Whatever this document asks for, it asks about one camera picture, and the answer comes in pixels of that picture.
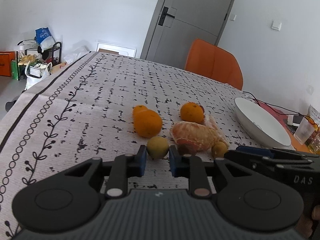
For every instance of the orange paper bag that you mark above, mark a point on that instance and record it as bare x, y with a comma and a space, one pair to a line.
6, 58

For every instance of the grey door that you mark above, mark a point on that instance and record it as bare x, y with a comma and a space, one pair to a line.
170, 43

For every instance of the round orange right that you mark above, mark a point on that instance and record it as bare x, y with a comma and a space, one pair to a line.
192, 112

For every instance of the green box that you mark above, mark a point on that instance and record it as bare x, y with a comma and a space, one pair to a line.
15, 73

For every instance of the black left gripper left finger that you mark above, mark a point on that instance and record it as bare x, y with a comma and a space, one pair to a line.
71, 198

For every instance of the blue white plastic bag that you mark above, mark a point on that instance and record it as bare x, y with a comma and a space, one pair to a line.
44, 38

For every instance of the brown paper bag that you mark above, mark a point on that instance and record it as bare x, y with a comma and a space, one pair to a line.
58, 67

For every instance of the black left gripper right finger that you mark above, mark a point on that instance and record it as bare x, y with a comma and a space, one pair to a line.
243, 197

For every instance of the black door handle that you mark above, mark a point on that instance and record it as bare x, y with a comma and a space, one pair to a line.
163, 15

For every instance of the white framed board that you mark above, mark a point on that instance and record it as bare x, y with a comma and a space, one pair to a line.
118, 49

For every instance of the orange chair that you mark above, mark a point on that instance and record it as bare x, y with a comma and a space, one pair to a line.
215, 63

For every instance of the white shopping bag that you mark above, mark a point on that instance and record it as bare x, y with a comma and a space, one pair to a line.
36, 73

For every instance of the small wall switch near door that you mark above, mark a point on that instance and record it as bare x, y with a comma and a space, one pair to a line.
232, 17

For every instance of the small green round fruit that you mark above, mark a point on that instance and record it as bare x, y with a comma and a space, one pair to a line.
157, 147

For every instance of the dark grey slipper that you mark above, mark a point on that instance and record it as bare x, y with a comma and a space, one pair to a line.
9, 105

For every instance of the clear plastic cup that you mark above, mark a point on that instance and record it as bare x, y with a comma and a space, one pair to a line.
304, 130

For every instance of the large orange fruit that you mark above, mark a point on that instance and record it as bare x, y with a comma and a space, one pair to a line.
147, 123

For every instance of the small orange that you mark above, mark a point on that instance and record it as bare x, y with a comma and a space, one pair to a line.
138, 108

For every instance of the white ceramic bowl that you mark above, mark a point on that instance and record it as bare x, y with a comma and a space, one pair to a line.
260, 124

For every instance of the patterned white tablecloth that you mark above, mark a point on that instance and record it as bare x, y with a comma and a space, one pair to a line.
85, 112

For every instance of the black metal shelf rack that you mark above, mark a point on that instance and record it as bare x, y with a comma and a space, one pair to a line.
30, 52

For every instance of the peeled pomelo flesh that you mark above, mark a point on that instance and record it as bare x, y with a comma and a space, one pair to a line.
200, 137

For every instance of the white wall switch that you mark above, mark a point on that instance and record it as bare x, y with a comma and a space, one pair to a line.
276, 25

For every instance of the small green fruit right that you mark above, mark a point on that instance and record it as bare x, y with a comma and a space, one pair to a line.
218, 150

